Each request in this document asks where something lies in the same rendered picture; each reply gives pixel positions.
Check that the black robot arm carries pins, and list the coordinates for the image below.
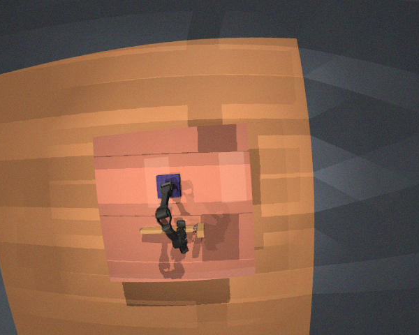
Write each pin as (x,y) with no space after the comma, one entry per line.
(164,212)

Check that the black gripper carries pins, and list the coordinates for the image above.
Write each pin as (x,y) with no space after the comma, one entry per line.
(182,228)

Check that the wooden side rail with steel hooks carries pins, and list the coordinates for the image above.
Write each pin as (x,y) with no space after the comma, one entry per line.
(155,230)

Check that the brown wooden post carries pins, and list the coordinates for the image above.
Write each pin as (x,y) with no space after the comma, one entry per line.
(200,230)

